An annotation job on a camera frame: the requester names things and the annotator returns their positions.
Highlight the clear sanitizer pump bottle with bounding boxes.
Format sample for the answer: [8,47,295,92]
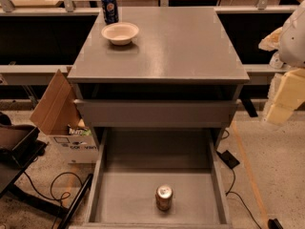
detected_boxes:
[270,52,284,69]

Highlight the blue pepsi can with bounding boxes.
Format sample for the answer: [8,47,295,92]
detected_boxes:
[101,0,119,25]

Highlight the orange soda can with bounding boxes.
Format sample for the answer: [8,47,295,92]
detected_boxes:
[155,184,173,211]

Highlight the grey top drawer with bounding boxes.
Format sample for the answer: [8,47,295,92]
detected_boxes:
[74,99,237,128]

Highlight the black floor cable right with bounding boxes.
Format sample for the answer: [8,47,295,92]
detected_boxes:
[225,167,263,229]

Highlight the grey drawer cabinet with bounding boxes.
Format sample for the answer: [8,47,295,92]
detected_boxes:
[69,7,249,143]

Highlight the black power adapter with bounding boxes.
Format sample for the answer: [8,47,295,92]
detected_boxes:
[217,150,240,169]

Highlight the open cardboard box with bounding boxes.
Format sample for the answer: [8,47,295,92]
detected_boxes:
[30,71,98,163]

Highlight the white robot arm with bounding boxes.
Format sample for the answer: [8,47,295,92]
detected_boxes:
[258,1,305,129]

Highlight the black object floor corner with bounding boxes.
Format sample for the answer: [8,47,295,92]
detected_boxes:
[268,219,283,229]

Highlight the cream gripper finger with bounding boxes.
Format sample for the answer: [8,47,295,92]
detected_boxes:
[262,68,305,126]
[258,28,282,52]

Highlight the open grey middle drawer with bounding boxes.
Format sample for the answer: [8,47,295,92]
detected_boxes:
[69,128,233,229]

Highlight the white paper bowl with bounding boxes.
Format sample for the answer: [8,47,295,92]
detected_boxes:
[101,22,139,46]

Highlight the green snack bag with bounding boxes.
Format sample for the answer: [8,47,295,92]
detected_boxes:
[69,127,92,136]

